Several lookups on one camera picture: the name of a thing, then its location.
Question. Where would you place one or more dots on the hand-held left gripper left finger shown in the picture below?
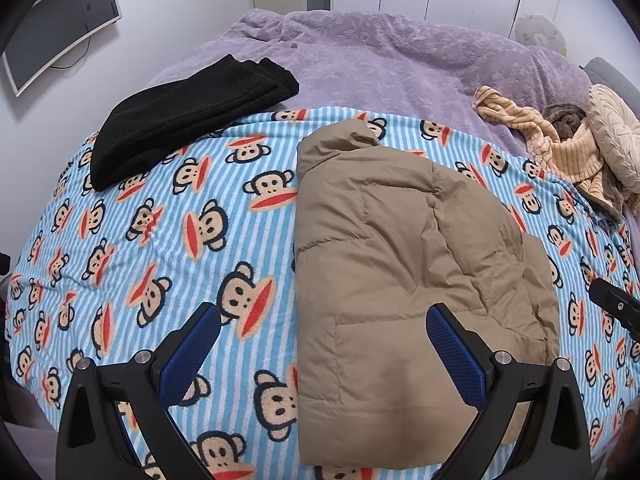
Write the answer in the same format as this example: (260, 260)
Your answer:
(192, 355)

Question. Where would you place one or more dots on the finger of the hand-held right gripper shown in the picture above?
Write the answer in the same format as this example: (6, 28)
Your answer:
(612, 300)

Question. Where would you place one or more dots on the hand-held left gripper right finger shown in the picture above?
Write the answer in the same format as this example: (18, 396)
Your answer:
(455, 355)

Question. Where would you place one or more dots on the beige puffer jacket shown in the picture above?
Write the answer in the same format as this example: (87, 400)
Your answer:
(400, 240)

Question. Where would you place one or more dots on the blue striped monkey print blanket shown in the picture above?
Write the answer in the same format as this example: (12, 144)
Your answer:
(150, 240)

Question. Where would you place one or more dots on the beige striped fleece garment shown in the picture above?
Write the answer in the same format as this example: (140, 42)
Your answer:
(570, 160)

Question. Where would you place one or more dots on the round cream pleated pillow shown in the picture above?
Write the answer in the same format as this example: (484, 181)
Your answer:
(617, 135)

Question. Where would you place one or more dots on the brown fuzzy cloth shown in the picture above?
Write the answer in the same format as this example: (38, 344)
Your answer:
(565, 117)

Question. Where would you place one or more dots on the grey padded headboard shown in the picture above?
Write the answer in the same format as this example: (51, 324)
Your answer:
(602, 70)

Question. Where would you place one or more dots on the black folded cloth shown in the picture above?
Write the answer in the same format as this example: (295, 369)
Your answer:
(175, 120)

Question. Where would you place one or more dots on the white patterned cushion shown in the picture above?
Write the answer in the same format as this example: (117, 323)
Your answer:
(540, 32)

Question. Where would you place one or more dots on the purple bedspread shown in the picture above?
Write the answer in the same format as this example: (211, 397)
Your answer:
(375, 60)

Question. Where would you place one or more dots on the curved white-framed monitor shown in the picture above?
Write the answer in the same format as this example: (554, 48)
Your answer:
(55, 30)

